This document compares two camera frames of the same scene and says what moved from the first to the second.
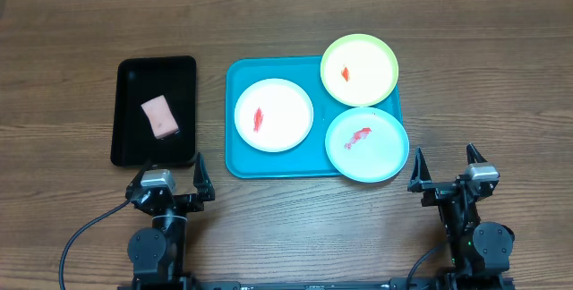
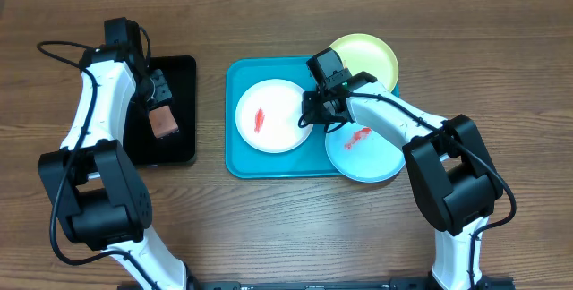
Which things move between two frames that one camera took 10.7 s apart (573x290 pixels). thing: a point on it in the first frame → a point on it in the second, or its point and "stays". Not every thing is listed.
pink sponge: (162, 122) stays
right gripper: (437, 190) → (313, 115)
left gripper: (204, 191) → (164, 92)
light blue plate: (366, 144) stays
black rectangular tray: (155, 112) stays
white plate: (274, 115) stays
